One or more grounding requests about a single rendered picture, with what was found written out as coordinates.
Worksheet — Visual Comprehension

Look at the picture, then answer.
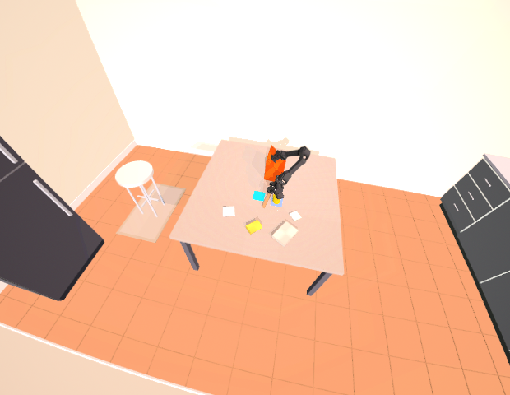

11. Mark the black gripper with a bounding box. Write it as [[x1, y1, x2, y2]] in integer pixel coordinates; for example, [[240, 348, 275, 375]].
[[270, 181, 285, 200]]

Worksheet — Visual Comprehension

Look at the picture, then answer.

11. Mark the yellow block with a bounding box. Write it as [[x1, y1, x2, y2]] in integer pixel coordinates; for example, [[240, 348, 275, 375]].
[[246, 220, 262, 234]]

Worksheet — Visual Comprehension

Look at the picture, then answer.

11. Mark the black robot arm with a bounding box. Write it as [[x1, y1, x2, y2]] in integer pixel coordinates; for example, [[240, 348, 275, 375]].
[[267, 146, 311, 194]]

